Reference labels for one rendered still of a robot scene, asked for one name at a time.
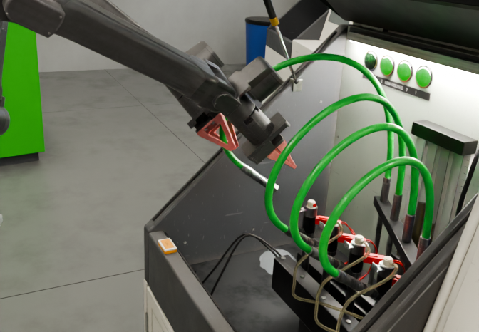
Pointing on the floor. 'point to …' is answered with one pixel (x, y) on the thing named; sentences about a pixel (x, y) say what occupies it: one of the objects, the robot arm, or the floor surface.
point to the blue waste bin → (256, 37)
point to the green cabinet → (21, 98)
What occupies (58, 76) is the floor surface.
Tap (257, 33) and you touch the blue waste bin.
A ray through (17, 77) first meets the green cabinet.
